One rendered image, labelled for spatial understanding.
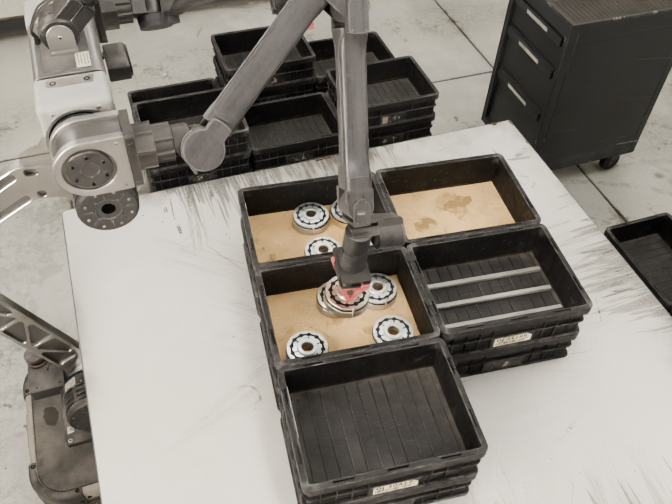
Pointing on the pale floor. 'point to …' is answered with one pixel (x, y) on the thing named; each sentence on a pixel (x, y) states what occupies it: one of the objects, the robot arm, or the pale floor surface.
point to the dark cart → (580, 75)
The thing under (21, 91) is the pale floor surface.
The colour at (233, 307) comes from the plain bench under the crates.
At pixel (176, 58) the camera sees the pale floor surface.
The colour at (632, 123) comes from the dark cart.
